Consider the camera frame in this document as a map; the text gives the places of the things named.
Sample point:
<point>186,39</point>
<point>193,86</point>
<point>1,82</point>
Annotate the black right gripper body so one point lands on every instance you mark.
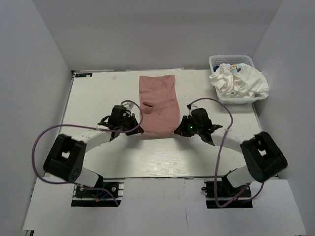
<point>193,129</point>

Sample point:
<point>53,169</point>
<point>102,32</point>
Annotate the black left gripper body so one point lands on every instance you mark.
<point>127,124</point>

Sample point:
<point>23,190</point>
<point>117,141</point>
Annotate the pink t shirt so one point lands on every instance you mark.
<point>159,104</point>

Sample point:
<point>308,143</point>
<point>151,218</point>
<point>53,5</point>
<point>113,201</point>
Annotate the white printed t shirt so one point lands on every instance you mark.
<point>239,81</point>

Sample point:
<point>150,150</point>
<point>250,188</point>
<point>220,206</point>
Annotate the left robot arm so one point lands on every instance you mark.
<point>66,156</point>

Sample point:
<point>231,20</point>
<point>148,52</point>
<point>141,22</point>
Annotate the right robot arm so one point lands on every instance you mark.
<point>262,156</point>

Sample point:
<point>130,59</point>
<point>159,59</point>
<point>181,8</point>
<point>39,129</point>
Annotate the blue table label sticker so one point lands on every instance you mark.
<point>83,75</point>

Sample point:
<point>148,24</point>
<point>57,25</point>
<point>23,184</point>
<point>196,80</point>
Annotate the white plastic basket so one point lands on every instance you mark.
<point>216,60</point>

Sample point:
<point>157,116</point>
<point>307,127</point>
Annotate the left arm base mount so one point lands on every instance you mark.
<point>99,198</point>

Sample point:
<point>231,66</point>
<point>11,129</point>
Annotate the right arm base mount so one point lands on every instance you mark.
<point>224,194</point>

